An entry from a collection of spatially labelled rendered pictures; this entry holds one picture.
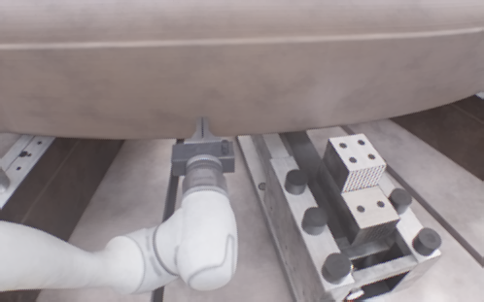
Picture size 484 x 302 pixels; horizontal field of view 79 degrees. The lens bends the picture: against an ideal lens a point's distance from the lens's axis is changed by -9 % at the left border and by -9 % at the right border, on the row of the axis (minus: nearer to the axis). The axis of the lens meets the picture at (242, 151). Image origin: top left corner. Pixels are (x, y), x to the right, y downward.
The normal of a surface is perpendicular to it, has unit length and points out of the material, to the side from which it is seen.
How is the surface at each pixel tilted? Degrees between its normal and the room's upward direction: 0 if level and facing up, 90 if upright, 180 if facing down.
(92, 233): 0
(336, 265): 0
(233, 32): 11
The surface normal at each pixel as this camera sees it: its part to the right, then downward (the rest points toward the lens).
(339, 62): 0.22, 0.69
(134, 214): 0.04, -0.72
